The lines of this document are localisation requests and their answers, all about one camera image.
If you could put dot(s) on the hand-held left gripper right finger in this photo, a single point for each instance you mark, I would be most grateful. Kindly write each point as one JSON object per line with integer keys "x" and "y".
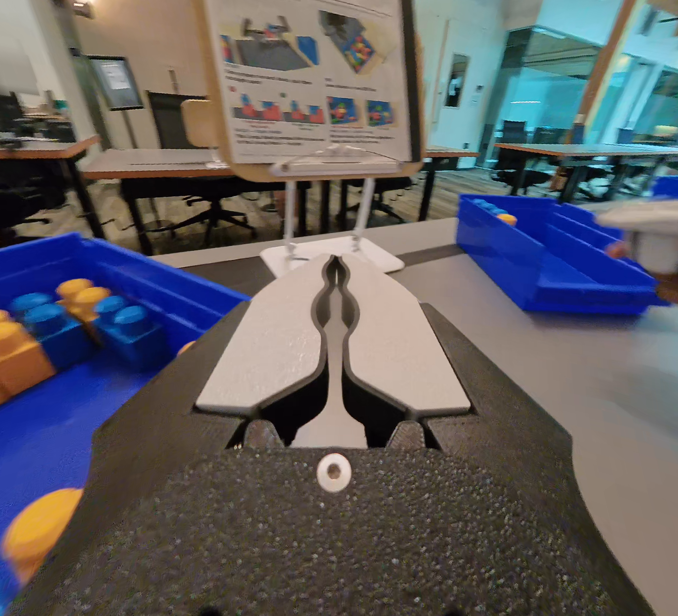
{"x": 402, "y": 356}

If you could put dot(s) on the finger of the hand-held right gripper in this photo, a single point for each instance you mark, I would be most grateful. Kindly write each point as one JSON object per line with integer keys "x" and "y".
{"x": 646, "y": 213}

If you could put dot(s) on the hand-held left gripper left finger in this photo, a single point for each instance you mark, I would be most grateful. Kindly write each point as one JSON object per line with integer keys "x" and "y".
{"x": 265, "y": 351}

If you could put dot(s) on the blue one-stud mega block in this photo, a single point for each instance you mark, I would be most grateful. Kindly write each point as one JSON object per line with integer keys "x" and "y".
{"x": 482, "y": 204}

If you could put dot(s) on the pile of assorted mega blocks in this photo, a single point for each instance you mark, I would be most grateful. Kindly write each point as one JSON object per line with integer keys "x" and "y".
{"x": 47, "y": 330}

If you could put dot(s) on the brown-edged grey table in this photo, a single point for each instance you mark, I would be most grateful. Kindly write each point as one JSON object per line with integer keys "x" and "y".
{"x": 148, "y": 163}
{"x": 582, "y": 150}
{"x": 47, "y": 145}

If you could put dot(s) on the black office chair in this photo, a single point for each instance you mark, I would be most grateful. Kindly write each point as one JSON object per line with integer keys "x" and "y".
{"x": 514, "y": 150}
{"x": 212, "y": 197}
{"x": 21, "y": 202}
{"x": 371, "y": 197}

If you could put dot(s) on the brown wooden column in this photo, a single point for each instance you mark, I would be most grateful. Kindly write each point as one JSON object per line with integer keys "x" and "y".
{"x": 619, "y": 33}

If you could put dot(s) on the dark logo door window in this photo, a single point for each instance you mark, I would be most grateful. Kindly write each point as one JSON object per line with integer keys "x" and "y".
{"x": 456, "y": 81}

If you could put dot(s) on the beige chair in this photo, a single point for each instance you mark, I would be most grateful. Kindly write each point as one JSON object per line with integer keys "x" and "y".
{"x": 198, "y": 123}

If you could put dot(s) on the framed notice on stand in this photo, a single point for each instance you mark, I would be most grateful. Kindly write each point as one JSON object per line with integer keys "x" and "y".
{"x": 114, "y": 81}

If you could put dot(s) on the illustrated sign board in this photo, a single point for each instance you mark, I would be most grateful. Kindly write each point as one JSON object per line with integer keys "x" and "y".
{"x": 318, "y": 44}

